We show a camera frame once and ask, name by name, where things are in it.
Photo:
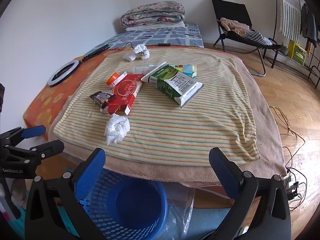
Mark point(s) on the blue plastic mesh basket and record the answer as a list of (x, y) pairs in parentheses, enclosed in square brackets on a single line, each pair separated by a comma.
[(140, 205)]

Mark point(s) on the light blue floor mat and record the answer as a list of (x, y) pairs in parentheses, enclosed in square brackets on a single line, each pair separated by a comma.
[(212, 217)]

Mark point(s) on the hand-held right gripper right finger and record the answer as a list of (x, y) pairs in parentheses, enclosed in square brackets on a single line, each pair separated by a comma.
[(222, 170)]

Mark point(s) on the striped dark white cloth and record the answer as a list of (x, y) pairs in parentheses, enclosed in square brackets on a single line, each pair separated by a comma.
[(258, 38)]

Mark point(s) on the orange patterned bed sheet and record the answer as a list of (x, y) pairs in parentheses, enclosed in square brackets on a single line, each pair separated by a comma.
[(45, 102)]

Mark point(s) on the white flat packet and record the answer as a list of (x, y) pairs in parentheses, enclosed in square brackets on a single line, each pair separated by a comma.
[(140, 69)]

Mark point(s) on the green milk carton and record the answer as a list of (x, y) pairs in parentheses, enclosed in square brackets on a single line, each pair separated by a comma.
[(172, 85)]

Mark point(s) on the large white tissue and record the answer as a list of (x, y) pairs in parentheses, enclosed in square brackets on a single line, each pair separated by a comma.
[(117, 128)]

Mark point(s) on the blue plaid bed sheet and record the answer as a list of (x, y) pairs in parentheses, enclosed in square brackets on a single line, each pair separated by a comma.
[(160, 36)]

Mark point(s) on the hanging dark jacket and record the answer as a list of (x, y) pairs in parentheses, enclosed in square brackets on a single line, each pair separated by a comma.
[(308, 25)]

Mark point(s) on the hanging striped towel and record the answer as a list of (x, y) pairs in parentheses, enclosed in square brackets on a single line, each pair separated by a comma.
[(290, 12)]

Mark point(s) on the small potted plant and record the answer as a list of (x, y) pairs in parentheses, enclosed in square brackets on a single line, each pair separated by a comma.
[(283, 49)]

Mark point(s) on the clear plastic bag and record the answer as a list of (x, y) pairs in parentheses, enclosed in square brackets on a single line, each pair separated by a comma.
[(178, 210)]

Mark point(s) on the yellow box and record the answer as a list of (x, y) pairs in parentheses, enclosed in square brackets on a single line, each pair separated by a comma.
[(297, 52)]

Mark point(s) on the orange round lid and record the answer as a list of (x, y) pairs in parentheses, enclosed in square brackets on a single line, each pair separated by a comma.
[(113, 78)]

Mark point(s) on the black folded tripod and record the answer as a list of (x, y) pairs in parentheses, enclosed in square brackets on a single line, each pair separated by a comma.
[(96, 51)]

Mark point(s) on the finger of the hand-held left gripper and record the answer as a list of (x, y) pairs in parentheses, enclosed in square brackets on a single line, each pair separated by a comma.
[(35, 131), (51, 147)]

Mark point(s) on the beige fleece blanket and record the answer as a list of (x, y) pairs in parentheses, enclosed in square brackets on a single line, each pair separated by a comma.
[(265, 130)]

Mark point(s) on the colourful patterned snack packet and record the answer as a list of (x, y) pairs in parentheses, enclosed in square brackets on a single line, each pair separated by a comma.
[(186, 70)]

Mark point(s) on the power strip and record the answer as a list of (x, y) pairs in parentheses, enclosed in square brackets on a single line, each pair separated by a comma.
[(290, 187)]

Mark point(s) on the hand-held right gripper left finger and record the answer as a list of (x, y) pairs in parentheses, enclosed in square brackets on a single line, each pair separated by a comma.
[(91, 170)]

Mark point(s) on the red cardboard box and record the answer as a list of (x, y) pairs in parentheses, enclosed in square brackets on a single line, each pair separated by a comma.
[(125, 92)]

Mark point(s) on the striped yellow blanket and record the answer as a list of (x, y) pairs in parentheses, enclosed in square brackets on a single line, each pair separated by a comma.
[(187, 130)]

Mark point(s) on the dark candy bar wrapper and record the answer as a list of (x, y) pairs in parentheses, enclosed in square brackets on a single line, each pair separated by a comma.
[(101, 98)]

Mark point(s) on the crumpled white printed paper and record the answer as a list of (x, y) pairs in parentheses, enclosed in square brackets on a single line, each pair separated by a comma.
[(142, 51)]

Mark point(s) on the small crumpled white tissue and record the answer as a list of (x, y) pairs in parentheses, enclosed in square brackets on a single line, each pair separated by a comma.
[(129, 56)]

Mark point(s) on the black metal clothes rack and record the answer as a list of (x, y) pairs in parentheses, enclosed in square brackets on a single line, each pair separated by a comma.
[(275, 17)]

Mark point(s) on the black folding chair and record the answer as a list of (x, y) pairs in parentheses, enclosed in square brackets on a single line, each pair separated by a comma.
[(230, 8)]

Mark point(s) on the beige clothing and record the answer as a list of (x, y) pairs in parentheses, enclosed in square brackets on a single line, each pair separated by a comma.
[(235, 26)]

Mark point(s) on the folded floral quilt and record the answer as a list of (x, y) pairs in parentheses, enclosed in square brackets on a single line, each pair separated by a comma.
[(152, 13)]

